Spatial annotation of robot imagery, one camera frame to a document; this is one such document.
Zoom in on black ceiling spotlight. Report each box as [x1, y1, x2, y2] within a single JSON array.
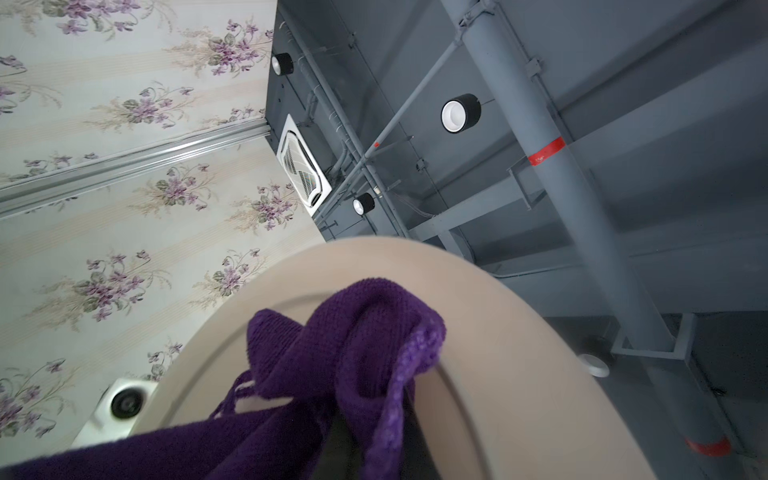
[[440, 93, 482, 134]]

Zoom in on yellow striped round plate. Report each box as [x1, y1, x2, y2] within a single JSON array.
[[133, 236, 654, 479]]

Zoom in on white ceiling air vent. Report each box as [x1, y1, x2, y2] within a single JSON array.
[[276, 114, 333, 216]]

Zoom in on purple knitted cloth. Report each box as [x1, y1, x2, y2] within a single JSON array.
[[1, 279, 446, 479]]

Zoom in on grey ceiling pipe red bands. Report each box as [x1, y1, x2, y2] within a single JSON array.
[[443, 1, 746, 479]]

